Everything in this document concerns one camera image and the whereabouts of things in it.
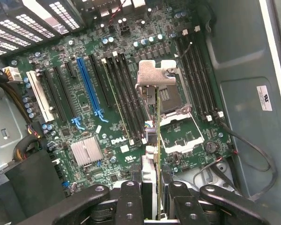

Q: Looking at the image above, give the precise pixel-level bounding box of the silver chipset heat sink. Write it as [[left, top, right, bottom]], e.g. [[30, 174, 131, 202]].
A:
[[71, 135, 104, 167]]

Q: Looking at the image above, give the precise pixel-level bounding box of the CPU socket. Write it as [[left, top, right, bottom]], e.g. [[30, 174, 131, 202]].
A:
[[158, 67, 192, 118]]

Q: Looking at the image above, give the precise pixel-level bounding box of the socket locking lever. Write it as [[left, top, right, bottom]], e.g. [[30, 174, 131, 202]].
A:
[[188, 112, 206, 142]]

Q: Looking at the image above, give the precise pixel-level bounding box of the white expansion slot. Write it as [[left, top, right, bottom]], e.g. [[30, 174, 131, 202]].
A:
[[26, 70, 55, 123]]

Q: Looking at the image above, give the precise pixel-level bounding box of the open grey PC case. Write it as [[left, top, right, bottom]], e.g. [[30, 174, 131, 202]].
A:
[[0, 0, 281, 225]]

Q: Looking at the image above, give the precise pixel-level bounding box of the black looped wire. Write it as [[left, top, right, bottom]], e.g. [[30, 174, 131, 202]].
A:
[[216, 117, 279, 202]]

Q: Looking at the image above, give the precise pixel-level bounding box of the silver coin battery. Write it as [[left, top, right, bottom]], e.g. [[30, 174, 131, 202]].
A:
[[205, 140, 220, 154]]

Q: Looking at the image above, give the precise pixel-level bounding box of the blue expansion slot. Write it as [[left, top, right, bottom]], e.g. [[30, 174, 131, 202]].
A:
[[76, 57, 103, 116]]

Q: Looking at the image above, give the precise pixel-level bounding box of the black RAM slot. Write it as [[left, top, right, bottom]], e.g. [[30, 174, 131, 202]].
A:
[[187, 30, 218, 119], [175, 35, 206, 120], [111, 51, 148, 145], [118, 52, 145, 122], [106, 56, 141, 144], [193, 25, 225, 118], [181, 28, 213, 122], [100, 58, 135, 146]]

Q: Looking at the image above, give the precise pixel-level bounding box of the green motherboard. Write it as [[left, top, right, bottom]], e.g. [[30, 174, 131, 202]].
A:
[[3, 0, 235, 197]]

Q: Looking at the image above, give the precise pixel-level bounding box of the black plastic shroud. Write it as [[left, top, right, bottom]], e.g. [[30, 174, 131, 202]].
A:
[[0, 150, 67, 225]]

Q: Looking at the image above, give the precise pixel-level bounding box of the white power connector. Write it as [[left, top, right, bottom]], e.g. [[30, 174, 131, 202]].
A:
[[2, 67, 23, 83]]

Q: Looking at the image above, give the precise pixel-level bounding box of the thin black wire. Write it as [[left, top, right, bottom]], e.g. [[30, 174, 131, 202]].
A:
[[177, 42, 194, 60]]

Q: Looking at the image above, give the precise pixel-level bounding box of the short black expansion slot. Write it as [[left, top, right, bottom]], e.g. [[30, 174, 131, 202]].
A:
[[65, 62, 77, 79]]

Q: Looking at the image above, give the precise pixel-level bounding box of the red black twisted wire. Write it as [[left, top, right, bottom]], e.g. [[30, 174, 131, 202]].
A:
[[107, 0, 127, 24]]

